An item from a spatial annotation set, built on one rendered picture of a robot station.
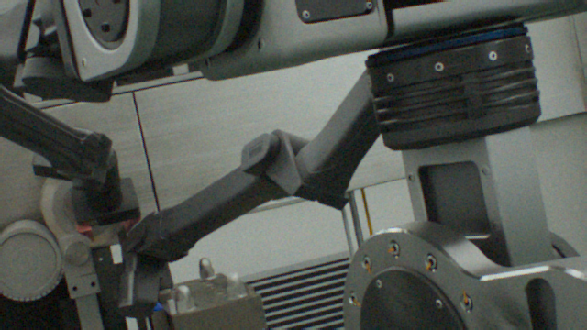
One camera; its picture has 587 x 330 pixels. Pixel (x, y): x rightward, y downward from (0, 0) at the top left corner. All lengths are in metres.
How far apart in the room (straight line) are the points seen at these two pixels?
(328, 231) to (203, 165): 2.53
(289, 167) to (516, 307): 0.63
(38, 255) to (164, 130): 0.47
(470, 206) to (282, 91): 1.43
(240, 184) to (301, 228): 3.24
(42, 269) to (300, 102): 0.70
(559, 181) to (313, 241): 1.21
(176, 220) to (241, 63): 0.86
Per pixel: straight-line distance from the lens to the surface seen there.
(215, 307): 1.91
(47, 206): 1.90
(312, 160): 1.32
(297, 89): 2.30
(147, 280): 1.73
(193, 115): 2.25
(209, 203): 1.55
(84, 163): 1.57
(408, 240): 0.84
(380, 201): 4.81
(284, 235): 4.70
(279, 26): 0.74
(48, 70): 0.92
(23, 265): 1.91
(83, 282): 1.84
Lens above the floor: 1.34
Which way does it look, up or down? 3 degrees down
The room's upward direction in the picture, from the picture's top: 12 degrees counter-clockwise
